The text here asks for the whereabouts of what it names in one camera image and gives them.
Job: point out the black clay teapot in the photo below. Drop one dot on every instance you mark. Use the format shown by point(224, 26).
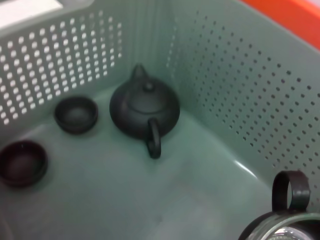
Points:
point(140, 107)

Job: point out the grey-green perforated storage bin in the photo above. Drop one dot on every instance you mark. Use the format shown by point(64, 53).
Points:
point(225, 75)

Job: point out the small black clay cup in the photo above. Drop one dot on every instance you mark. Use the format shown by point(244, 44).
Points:
point(75, 115)
point(22, 165)

